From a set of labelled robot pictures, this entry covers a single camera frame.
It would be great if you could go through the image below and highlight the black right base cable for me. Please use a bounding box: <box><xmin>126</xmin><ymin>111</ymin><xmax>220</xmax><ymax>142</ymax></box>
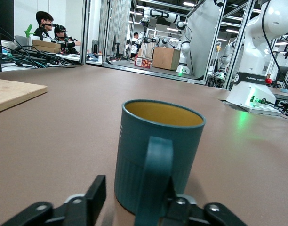
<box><xmin>260</xmin><ymin>98</ymin><xmax>288</xmax><ymax>116</ymax></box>

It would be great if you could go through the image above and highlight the black desk cable bundle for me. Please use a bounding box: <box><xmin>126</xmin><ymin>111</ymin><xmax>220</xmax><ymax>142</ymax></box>
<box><xmin>0</xmin><ymin>29</ymin><xmax>77</xmax><ymax>71</ymax></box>

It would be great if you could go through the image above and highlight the red patterned box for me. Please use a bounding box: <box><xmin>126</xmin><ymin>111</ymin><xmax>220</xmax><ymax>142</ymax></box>
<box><xmin>134</xmin><ymin>57</ymin><xmax>153</xmax><ymax>69</ymax></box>

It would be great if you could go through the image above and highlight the right arm aluminium base plate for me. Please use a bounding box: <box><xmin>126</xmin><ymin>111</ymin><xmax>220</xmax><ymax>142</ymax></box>
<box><xmin>219</xmin><ymin>98</ymin><xmax>288</xmax><ymax>119</ymax></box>

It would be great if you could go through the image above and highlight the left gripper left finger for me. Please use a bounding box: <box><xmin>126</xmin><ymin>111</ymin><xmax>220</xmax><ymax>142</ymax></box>
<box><xmin>0</xmin><ymin>175</ymin><xmax>106</xmax><ymax>226</ymax></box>

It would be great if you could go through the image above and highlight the seated person with glasses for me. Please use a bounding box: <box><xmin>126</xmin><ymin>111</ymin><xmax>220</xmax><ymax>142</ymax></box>
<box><xmin>33</xmin><ymin>11</ymin><xmax>56</xmax><ymax>44</ymax></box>

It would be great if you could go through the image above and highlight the teal cup yellow inside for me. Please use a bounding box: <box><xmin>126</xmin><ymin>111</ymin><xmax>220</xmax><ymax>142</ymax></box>
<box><xmin>114</xmin><ymin>99</ymin><xmax>207</xmax><ymax>226</ymax></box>

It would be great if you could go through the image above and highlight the seated person with headset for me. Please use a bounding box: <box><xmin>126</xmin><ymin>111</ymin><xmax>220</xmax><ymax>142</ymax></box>
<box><xmin>54</xmin><ymin>24</ymin><xmax>82</xmax><ymax>55</ymax></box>

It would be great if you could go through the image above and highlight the flat cardboard box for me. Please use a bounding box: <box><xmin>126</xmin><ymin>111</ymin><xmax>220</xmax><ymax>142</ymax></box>
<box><xmin>32</xmin><ymin>39</ymin><xmax>62</xmax><ymax>54</ymax></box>

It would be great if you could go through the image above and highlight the large wooden box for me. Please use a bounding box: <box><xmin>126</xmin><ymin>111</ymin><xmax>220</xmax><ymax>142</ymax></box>
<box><xmin>152</xmin><ymin>46</ymin><xmax>181</xmax><ymax>71</ymax></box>

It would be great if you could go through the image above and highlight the standing person white shirt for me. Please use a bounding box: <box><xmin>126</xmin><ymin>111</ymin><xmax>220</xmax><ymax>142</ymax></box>
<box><xmin>130</xmin><ymin>32</ymin><xmax>140</xmax><ymax>59</ymax></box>

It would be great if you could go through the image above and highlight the green spray bottle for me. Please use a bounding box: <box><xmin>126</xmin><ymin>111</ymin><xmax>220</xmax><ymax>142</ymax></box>
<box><xmin>24</xmin><ymin>24</ymin><xmax>34</xmax><ymax>46</ymax></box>

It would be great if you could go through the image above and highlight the black monitor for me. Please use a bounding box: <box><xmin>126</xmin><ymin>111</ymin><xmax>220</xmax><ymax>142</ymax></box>
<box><xmin>112</xmin><ymin>34</ymin><xmax>121</xmax><ymax>58</ymax></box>

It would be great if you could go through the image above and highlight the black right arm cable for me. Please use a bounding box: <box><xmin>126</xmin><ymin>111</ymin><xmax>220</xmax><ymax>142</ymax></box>
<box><xmin>261</xmin><ymin>0</ymin><xmax>288</xmax><ymax>102</ymax></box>

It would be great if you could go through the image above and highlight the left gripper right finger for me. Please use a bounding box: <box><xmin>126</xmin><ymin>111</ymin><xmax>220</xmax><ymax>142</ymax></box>
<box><xmin>158</xmin><ymin>176</ymin><xmax>248</xmax><ymax>226</ymax></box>

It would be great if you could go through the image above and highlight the bamboo cutting board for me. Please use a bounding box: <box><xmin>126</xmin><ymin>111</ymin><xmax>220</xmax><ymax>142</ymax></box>
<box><xmin>0</xmin><ymin>78</ymin><xmax>48</xmax><ymax>115</ymax></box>

